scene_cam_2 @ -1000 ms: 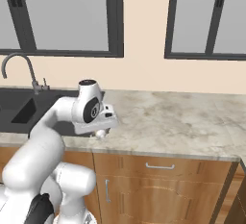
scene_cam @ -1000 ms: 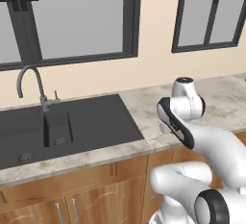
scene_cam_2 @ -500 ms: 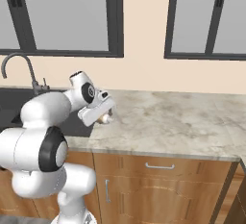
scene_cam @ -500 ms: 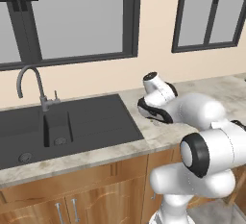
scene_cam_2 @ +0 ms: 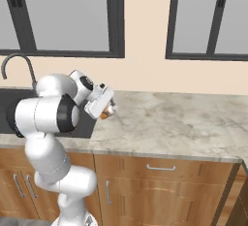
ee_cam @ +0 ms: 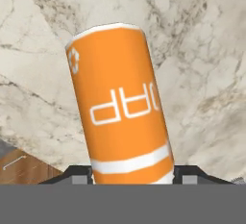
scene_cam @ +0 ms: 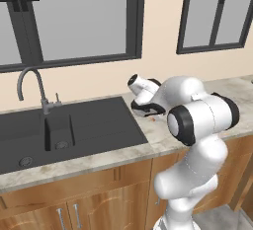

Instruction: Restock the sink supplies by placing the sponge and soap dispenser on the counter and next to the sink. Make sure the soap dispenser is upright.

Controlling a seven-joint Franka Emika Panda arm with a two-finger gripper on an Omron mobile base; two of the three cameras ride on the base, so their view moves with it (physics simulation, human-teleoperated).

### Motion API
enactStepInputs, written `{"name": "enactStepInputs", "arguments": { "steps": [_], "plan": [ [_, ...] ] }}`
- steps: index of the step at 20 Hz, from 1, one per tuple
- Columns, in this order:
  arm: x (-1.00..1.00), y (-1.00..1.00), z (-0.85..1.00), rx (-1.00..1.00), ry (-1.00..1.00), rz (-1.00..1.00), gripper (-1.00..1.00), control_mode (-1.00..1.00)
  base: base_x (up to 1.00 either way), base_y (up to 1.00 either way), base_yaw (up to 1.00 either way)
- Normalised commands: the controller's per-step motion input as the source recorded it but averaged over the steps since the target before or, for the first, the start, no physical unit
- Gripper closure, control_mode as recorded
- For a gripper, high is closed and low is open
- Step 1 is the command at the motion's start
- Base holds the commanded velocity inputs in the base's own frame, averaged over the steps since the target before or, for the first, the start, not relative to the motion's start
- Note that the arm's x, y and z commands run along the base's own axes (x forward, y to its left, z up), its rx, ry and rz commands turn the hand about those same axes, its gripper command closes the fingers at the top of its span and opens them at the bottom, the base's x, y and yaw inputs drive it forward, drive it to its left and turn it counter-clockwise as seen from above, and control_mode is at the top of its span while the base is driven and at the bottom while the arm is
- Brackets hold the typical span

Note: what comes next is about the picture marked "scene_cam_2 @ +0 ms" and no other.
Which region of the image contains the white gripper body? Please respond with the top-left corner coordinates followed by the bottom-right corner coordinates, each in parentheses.
top-left (83, 85), bottom-right (115, 120)

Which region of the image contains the orange soap dispenser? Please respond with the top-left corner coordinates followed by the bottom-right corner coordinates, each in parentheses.
top-left (99, 97), bottom-right (118, 120)

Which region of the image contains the dark grey sink basin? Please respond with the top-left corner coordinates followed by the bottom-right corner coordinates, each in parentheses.
top-left (0, 87), bottom-right (98, 140)

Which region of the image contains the dark grey curved tap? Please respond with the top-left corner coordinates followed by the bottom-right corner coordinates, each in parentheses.
top-left (1, 52), bottom-right (39, 89)

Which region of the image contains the wooden drawer front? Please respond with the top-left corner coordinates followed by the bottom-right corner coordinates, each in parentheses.
top-left (93, 153), bottom-right (235, 183)

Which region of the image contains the large black-framed window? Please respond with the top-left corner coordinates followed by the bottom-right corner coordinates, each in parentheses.
top-left (0, 0), bottom-right (126, 59)

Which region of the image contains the wide wooden cupboard door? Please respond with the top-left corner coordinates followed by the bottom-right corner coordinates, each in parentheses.
top-left (96, 175), bottom-right (229, 226)

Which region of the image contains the narrow black-framed window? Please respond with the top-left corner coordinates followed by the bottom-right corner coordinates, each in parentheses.
top-left (165, 0), bottom-right (248, 62)

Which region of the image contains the wooden corner cupboard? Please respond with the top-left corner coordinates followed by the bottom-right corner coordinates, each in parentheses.
top-left (215, 163), bottom-right (248, 226)

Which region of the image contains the silver cupboard door handle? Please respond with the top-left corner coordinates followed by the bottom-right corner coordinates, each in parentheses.
top-left (13, 173), bottom-right (26, 199)
top-left (26, 175), bottom-right (39, 200)
top-left (106, 180), bottom-right (112, 206)

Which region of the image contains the silver drawer handle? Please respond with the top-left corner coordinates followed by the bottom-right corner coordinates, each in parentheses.
top-left (145, 163), bottom-right (177, 173)

